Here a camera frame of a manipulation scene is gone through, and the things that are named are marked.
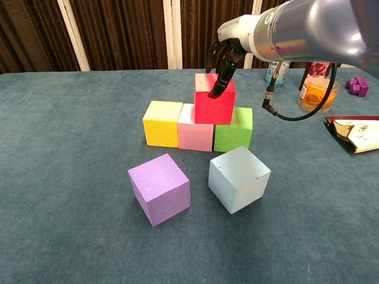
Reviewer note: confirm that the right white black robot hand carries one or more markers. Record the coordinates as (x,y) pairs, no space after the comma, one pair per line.
(234,29)

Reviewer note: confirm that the red foam cube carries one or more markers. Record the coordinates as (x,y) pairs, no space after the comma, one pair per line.
(214,109)

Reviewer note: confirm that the green foam cube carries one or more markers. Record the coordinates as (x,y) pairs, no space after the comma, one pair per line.
(234,136)

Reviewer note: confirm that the yellow foam cube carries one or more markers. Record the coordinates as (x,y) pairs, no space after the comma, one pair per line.
(161,127)

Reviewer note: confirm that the light blue foam cube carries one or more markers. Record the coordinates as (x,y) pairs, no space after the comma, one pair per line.
(238,179)

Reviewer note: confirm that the purple foam cube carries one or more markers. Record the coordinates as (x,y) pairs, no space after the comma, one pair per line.
(161,189)

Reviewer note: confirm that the right lavender robot arm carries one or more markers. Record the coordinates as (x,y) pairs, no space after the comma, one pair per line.
(319,29)

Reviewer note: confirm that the white green drink can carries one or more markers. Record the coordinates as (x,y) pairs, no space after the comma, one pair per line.
(279,77)

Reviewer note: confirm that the dark juice bottle white cap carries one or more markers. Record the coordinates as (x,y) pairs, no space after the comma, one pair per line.
(318,69)

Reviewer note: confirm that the orange lidded cup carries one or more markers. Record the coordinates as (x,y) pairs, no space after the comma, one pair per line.
(314,94)

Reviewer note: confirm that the dark brown curtain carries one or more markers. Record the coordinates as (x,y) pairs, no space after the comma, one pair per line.
(124,32)

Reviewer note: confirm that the pink foam cube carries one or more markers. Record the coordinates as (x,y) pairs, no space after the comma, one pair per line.
(195,136)

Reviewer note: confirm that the purple toy brick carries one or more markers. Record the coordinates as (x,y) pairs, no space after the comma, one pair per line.
(358,87)

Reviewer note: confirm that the red paper folding fan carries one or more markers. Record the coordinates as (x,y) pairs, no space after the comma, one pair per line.
(358,136)

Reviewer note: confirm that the teal table cloth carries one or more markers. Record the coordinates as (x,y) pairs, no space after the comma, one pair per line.
(74,177)

